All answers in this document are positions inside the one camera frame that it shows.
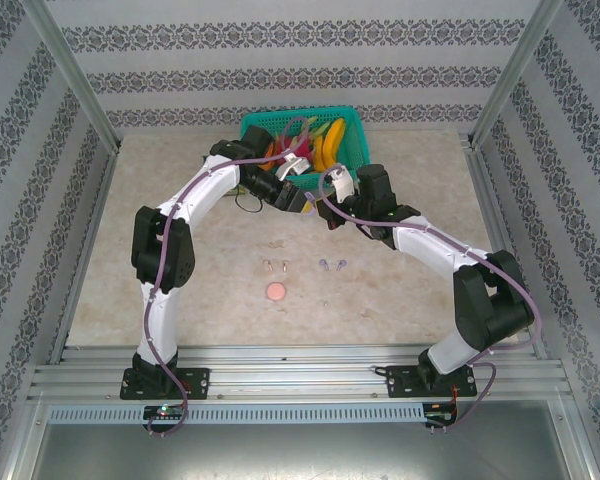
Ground yellow toy banana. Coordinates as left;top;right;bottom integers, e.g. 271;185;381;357
312;133;344;174

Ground teal plastic basket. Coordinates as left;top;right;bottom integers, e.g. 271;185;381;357
239;105;371;194

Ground pink toy dragon fruit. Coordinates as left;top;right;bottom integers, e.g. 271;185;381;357
272;132;307;162

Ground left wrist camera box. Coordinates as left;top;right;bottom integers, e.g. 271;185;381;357
277;153;312;182

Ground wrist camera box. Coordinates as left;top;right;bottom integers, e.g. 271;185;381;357
324;165;357;204
277;153;312;182

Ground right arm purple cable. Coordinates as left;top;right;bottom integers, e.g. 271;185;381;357
318;168;537;435

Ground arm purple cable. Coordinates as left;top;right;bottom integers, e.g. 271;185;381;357
144;117;312;437
318;168;537;435

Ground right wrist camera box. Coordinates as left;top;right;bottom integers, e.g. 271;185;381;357
324;165;357;204

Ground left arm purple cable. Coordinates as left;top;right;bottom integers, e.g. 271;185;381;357
144;117;312;437

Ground aluminium side rail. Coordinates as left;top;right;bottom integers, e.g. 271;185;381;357
462;139;551;359
49;144;121;364

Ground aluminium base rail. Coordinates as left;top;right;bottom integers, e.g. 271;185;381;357
27;344;574;402

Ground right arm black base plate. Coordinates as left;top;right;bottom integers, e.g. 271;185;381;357
385;364;479;399

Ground aluminium frame post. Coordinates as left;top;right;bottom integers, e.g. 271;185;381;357
17;0;124;154
469;0;566;149

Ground slotted grey cable duct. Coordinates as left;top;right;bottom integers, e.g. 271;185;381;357
47;403;427;425

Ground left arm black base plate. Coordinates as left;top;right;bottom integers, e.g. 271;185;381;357
119;367;212;401

